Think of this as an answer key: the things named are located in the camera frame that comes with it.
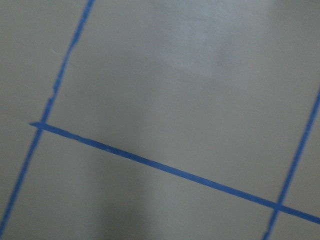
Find horizontal torn blue tape strip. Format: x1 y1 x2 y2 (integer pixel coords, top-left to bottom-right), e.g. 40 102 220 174
42 124 320 224

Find vertical blue tape strip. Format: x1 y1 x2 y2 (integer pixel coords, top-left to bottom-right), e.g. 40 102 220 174
0 0 95 238

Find right side blue tape strip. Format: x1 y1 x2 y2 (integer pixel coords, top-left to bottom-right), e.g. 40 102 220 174
262 90 320 240

